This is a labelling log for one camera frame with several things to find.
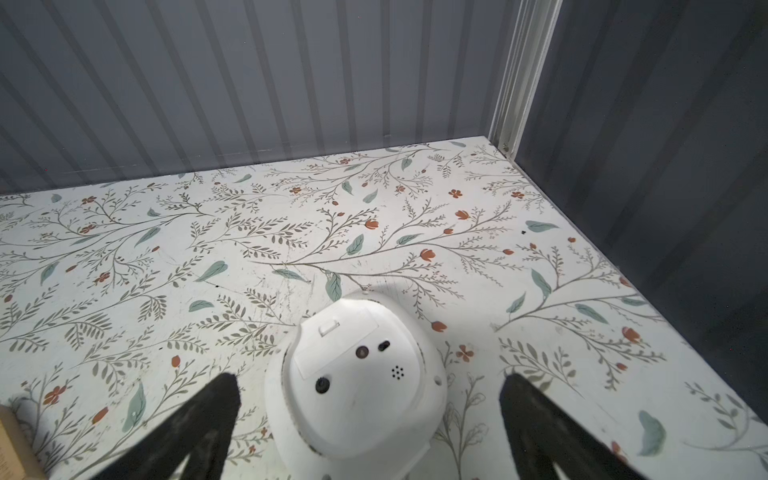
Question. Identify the white round device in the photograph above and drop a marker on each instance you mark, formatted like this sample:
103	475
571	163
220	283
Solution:
356	392

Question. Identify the wooden block with holes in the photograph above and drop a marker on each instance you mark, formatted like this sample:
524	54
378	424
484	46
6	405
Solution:
17	458

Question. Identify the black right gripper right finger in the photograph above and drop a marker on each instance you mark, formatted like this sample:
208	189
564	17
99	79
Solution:
544	440

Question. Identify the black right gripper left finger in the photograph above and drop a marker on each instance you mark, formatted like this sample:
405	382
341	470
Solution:
195	437

